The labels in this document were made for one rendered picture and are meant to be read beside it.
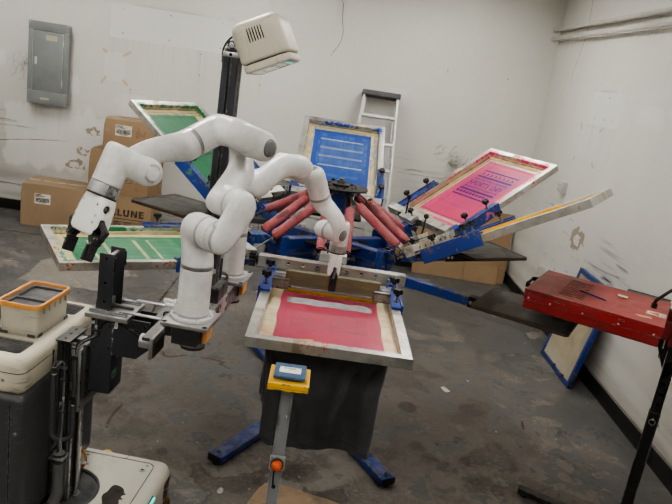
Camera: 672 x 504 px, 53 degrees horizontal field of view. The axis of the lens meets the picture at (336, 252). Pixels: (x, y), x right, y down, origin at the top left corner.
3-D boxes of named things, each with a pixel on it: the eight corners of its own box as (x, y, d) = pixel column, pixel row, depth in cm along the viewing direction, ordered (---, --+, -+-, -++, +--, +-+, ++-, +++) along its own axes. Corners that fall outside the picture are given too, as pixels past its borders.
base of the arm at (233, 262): (199, 275, 236) (203, 233, 232) (209, 265, 248) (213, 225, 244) (242, 282, 235) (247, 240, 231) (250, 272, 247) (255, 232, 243)
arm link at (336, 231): (304, 198, 265) (316, 240, 277) (327, 205, 256) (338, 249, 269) (319, 187, 269) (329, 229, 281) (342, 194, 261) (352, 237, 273)
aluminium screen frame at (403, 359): (411, 369, 230) (413, 359, 229) (243, 346, 228) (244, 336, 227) (392, 295, 306) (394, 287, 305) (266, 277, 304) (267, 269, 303)
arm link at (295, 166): (308, 142, 241) (273, 133, 253) (235, 205, 225) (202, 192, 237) (319, 173, 250) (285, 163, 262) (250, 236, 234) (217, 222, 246)
